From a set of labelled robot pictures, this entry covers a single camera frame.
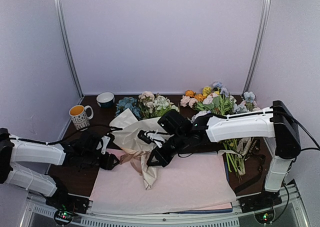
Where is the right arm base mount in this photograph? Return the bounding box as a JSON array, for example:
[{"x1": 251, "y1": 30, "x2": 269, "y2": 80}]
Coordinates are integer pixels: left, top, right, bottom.
[{"x1": 239, "y1": 192, "x2": 283, "y2": 225}]

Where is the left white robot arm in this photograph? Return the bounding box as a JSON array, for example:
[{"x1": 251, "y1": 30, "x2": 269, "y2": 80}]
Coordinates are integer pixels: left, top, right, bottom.
[{"x1": 0, "y1": 128, "x2": 120, "y2": 209}]

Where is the grey-white wrapping paper sheet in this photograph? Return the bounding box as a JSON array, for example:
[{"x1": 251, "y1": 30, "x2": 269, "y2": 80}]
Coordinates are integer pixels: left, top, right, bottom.
[{"x1": 110, "y1": 109, "x2": 169, "y2": 190}]

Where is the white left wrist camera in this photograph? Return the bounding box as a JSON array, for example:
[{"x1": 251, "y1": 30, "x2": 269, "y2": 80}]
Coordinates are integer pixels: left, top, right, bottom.
[{"x1": 101, "y1": 135, "x2": 111, "y2": 155}]

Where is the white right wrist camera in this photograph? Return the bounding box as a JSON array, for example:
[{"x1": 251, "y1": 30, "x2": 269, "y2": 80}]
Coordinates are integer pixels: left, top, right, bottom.
[{"x1": 137, "y1": 130, "x2": 166, "y2": 148}]

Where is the left aluminium frame post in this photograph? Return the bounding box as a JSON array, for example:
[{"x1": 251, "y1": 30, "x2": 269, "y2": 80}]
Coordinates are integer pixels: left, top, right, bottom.
[{"x1": 54, "y1": 0, "x2": 84, "y2": 98}]

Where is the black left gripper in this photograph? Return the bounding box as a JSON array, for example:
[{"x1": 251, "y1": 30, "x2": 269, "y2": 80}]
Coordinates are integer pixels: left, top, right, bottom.
[{"x1": 82, "y1": 150, "x2": 120, "y2": 170}]

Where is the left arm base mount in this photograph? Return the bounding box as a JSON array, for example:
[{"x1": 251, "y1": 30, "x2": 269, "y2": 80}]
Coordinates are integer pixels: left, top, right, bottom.
[{"x1": 44, "y1": 194, "x2": 90, "y2": 226}]

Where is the beige ribbon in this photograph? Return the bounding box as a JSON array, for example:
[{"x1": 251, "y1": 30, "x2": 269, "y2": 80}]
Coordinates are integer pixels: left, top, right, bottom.
[{"x1": 119, "y1": 149, "x2": 158, "y2": 179}]

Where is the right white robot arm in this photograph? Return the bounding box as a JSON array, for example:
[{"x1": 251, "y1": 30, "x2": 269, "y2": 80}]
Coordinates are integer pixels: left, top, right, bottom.
[{"x1": 147, "y1": 100, "x2": 302, "y2": 208}]

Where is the white bowl with dark outside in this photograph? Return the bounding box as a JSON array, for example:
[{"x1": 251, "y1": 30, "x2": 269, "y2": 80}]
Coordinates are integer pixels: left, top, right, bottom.
[{"x1": 96, "y1": 92, "x2": 115, "y2": 109}]

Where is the front aluminium rail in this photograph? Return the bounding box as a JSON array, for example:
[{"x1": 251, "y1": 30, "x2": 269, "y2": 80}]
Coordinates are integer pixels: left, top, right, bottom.
[{"x1": 21, "y1": 184, "x2": 307, "y2": 227}]

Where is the pile of fake flowers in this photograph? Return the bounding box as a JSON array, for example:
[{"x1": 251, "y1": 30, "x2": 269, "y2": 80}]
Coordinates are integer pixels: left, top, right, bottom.
[{"x1": 179, "y1": 81, "x2": 262, "y2": 180}]

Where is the right aluminium frame post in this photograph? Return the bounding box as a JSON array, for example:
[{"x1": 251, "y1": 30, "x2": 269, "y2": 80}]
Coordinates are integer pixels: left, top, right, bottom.
[{"x1": 242, "y1": 0, "x2": 272, "y2": 93}]

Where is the patterned mug with yellow inside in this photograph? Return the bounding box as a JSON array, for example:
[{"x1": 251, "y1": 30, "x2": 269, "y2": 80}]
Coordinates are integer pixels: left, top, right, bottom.
[{"x1": 69, "y1": 105, "x2": 94, "y2": 131}]

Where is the white hydrangea green leaf bunch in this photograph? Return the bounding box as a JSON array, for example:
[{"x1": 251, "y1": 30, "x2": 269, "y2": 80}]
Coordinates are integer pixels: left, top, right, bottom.
[{"x1": 149, "y1": 95, "x2": 180, "y2": 118}]

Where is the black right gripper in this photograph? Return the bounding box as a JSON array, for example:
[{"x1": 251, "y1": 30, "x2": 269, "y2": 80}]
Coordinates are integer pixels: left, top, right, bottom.
[{"x1": 146, "y1": 131, "x2": 188, "y2": 168}]

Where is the aluminium frame post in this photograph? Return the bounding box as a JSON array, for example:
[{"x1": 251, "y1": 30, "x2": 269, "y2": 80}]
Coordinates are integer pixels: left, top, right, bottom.
[
  {"x1": 242, "y1": 0, "x2": 272, "y2": 93},
  {"x1": 54, "y1": 0, "x2": 84, "y2": 98}
]

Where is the cream ribbon on flower pile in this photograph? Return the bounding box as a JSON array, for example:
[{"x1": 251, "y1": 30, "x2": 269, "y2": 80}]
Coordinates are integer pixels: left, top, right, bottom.
[{"x1": 217, "y1": 137, "x2": 254, "y2": 179}]

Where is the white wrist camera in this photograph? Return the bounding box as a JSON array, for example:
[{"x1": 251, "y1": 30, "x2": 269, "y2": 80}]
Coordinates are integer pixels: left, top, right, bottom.
[
  {"x1": 137, "y1": 130, "x2": 166, "y2": 148},
  {"x1": 101, "y1": 135, "x2": 111, "y2": 155}
]

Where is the stack of pastel paper sheets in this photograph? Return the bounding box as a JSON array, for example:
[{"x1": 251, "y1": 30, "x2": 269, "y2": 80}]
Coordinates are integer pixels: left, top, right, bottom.
[{"x1": 89, "y1": 153, "x2": 236, "y2": 215}]

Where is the pink flower long stem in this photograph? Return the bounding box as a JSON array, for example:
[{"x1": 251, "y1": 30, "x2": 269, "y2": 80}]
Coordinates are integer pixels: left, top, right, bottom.
[{"x1": 138, "y1": 91, "x2": 155, "y2": 113}]

